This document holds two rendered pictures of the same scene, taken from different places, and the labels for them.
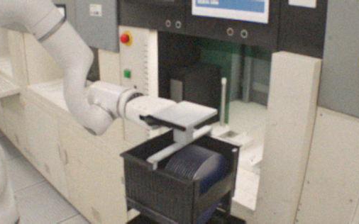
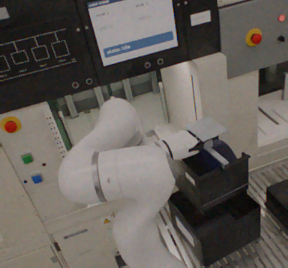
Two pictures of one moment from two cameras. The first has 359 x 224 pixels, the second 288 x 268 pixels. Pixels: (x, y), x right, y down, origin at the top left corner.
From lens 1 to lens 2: 1.08 m
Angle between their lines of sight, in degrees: 54
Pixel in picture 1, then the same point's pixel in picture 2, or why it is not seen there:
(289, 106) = (215, 90)
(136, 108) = (184, 147)
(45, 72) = not seen: outside the picture
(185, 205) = (245, 170)
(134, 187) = (209, 193)
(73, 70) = not seen: hidden behind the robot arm
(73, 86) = not seen: hidden behind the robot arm
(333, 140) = (236, 93)
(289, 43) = (196, 52)
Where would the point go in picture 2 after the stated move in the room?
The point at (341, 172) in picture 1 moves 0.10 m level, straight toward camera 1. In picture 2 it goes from (245, 106) to (262, 115)
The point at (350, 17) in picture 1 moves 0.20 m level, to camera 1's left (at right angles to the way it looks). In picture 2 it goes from (235, 18) to (218, 38)
